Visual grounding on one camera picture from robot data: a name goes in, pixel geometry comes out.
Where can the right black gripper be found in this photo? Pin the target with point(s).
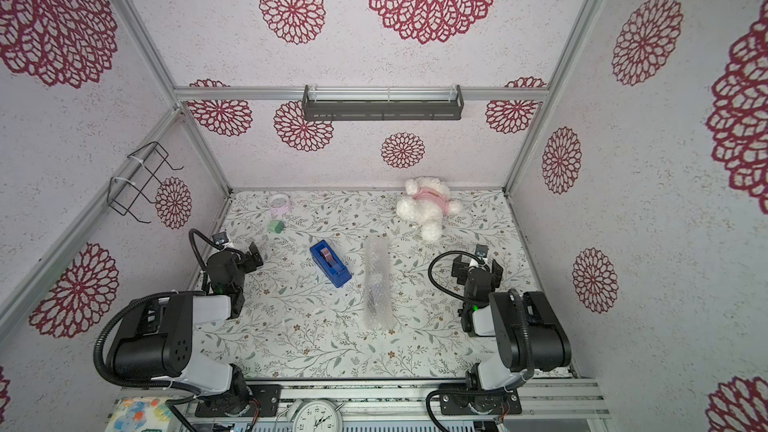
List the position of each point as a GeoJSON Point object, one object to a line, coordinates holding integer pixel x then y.
{"type": "Point", "coordinates": [478, 276]}

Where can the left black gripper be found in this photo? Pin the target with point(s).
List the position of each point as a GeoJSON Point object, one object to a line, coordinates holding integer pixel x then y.
{"type": "Point", "coordinates": [250, 264]}

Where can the blue tape dispenser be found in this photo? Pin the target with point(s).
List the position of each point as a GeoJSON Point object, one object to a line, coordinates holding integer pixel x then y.
{"type": "Point", "coordinates": [329, 262]}

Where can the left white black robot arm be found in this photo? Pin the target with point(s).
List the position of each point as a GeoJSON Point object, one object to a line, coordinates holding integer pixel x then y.
{"type": "Point", "coordinates": [149, 343]}

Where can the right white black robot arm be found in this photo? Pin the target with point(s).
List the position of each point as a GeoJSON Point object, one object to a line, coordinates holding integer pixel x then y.
{"type": "Point", "coordinates": [528, 335]}

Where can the white teddy bear pink shirt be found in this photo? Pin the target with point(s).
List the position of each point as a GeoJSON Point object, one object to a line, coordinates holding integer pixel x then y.
{"type": "Point", "coordinates": [426, 203]}

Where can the white analog clock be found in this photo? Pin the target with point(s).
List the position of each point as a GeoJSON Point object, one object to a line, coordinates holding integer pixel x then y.
{"type": "Point", "coordinates": [318, 416]}

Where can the colourful patterned box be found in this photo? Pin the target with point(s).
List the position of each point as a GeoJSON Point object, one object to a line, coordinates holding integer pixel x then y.
{"type": "Point", "coordinates": [142, 414]}

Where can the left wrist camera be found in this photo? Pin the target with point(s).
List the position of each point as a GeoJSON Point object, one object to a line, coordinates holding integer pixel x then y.
{"type": "Point", "coordinates": [220, 239]}

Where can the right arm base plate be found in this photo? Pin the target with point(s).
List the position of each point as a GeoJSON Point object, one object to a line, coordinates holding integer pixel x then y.
{"type": "Point", "coordinates": [456, 400]}

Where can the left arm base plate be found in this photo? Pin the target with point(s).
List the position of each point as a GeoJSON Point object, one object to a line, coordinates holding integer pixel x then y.
{"type": "Point", "coordinates": [259, 399]}

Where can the black wire wall rack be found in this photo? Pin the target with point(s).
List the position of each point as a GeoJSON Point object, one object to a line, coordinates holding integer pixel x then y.
{"type": "Point", "coordinates": [123, 192]}

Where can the black wall shelf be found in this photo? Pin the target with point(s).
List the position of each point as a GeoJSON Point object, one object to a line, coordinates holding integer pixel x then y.
{"type": "Point", "coordinates": [382, 105]}

